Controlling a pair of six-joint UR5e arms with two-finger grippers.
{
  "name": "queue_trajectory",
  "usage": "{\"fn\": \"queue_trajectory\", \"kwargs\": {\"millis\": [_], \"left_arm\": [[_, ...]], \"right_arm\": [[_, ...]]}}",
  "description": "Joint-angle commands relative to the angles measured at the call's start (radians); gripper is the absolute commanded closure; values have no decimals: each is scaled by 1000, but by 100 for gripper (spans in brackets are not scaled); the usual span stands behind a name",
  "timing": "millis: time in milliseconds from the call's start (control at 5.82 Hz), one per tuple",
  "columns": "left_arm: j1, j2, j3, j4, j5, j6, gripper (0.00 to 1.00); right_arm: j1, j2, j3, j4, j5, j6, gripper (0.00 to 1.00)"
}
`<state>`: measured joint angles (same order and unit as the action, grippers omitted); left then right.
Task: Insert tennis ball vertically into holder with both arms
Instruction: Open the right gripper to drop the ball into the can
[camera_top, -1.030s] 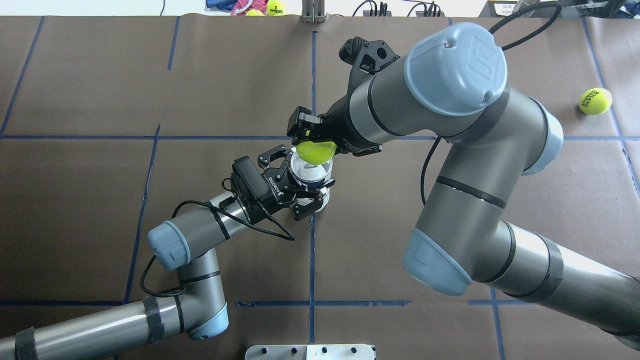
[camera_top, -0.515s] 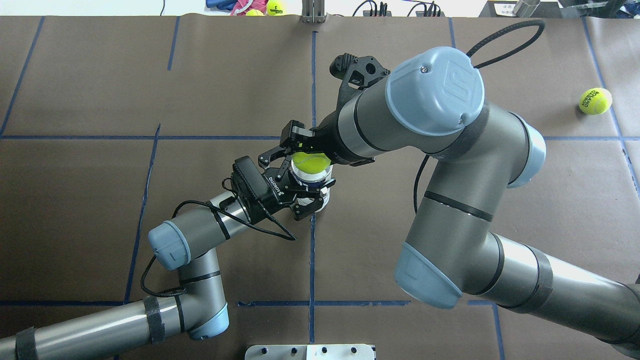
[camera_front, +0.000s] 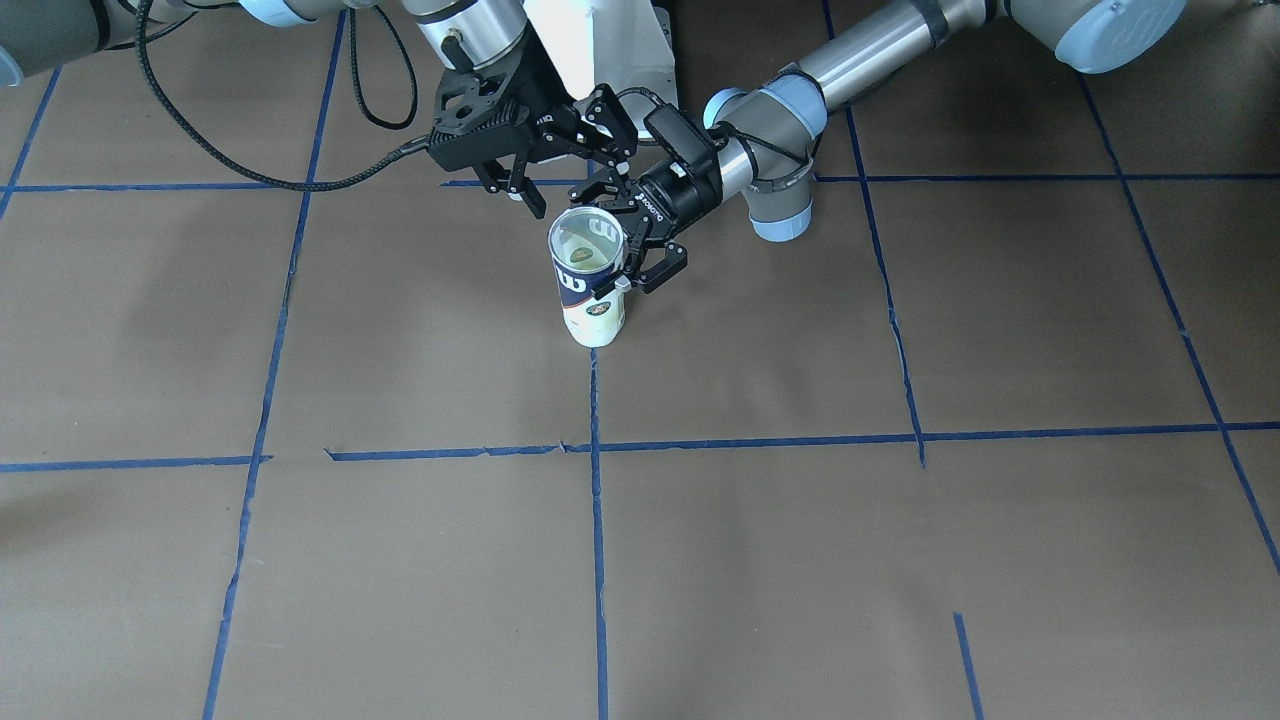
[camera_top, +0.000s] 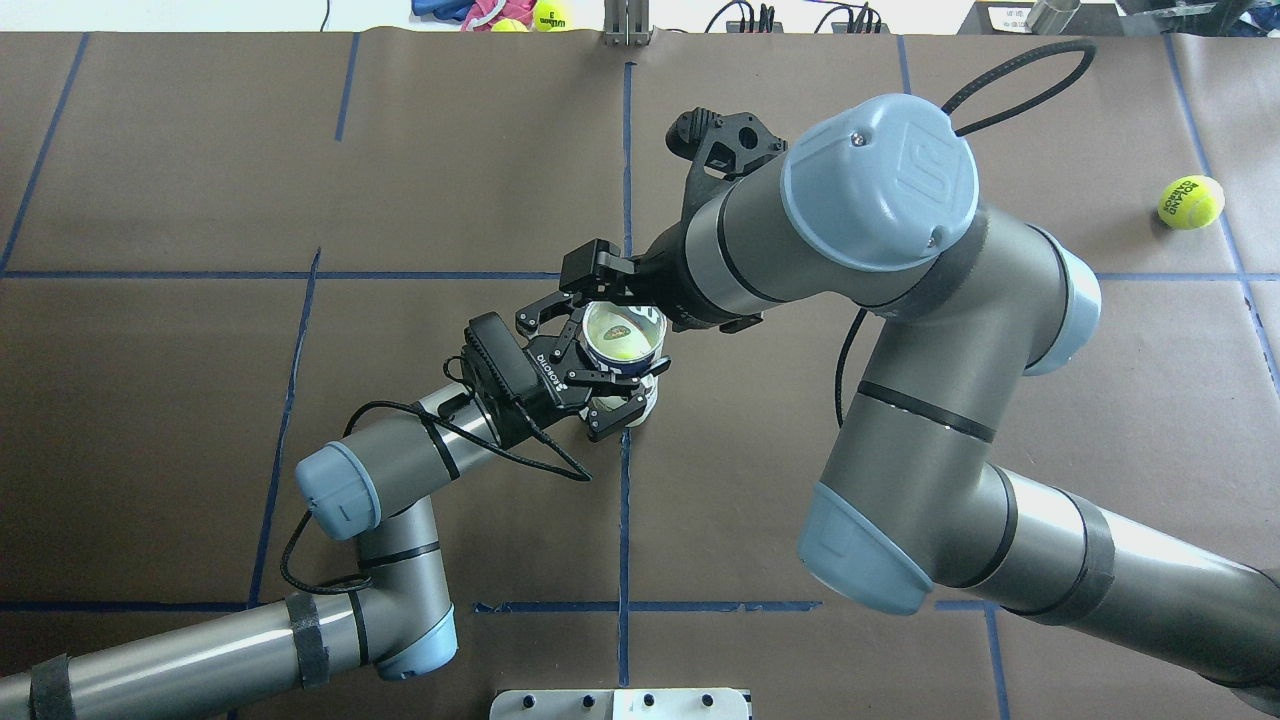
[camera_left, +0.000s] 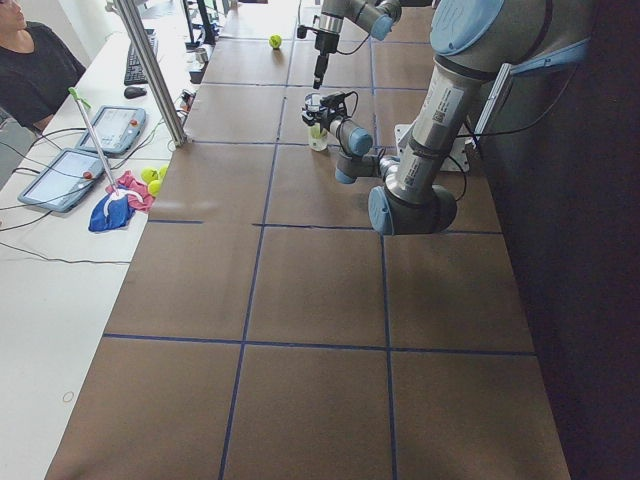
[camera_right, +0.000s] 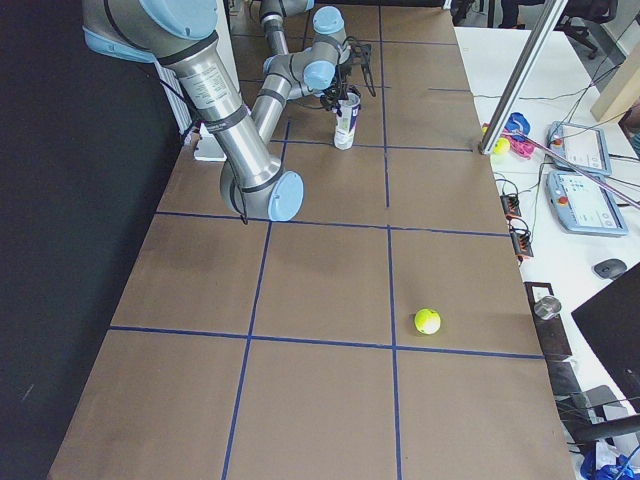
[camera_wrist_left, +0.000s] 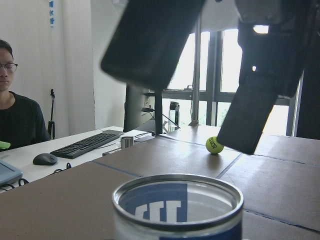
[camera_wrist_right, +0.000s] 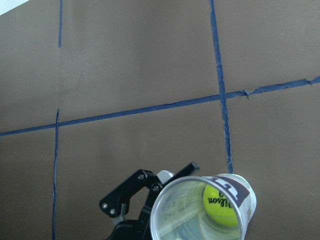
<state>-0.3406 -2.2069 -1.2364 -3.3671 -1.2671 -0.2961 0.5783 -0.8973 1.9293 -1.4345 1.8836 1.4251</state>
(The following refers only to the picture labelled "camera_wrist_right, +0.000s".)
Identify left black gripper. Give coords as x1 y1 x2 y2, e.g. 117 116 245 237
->
99 161 201 240

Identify yellow Wilson tennis ball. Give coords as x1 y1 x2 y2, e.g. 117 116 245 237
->
202 185 238 228

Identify clear tennis ball can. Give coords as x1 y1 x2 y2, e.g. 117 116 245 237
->
150 173 257 240

